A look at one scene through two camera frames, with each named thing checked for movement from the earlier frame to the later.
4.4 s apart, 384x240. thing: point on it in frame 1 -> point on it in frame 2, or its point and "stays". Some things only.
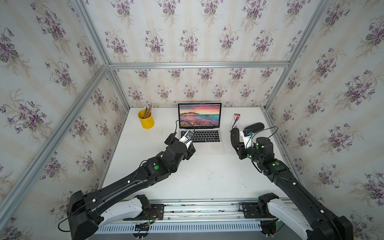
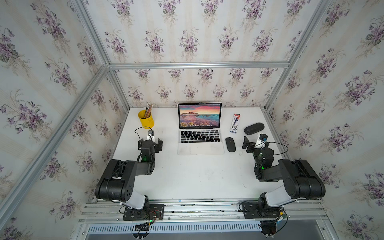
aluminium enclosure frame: [14, 197] stays
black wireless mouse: [189, 135] -> [231, 144]
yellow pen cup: [147, 123] stays
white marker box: [235, 120] stays
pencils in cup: [148, 109] stays
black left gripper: [188, 153] -> [157, 147]
